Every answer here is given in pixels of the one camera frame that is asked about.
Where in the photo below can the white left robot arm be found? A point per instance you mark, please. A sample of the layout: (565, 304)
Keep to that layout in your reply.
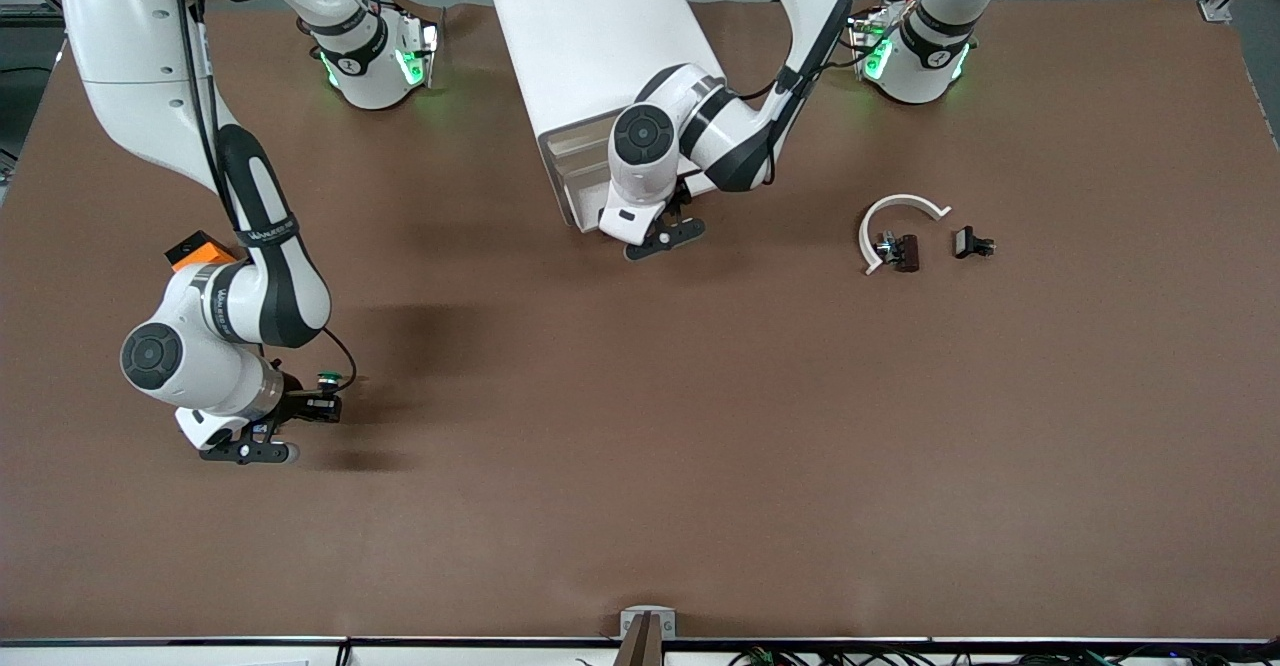
(645, 136)

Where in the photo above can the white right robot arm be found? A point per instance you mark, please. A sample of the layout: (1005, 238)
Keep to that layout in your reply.
(150, 66)

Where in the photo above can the metal table edge bracket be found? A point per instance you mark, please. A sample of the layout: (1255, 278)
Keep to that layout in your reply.
(628, 618)

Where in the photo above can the white curved pipe clamp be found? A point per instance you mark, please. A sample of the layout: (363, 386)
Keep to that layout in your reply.
(905, 200)

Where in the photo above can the grey camera mast profile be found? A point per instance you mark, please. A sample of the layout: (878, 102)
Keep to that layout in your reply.
(640, 646)

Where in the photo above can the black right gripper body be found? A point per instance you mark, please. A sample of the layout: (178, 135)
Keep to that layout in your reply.
(296, 400)

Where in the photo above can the brown table cover sheet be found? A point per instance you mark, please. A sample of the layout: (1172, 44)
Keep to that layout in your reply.
(600, 446)

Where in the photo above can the green push button switch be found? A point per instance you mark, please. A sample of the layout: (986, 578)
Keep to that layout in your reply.
(329, 379)

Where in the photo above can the brown cylindrical capacitor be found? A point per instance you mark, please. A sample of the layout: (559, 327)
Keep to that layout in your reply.
(908, 254)

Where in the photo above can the black square push switch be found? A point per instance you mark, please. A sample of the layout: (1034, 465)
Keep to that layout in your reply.
(965, 242)

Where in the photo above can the orange box with hole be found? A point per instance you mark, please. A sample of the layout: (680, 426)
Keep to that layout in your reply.
(195, 251)

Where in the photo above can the aluminium table edge rail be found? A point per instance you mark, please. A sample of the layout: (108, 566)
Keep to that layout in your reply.
(200, 641)

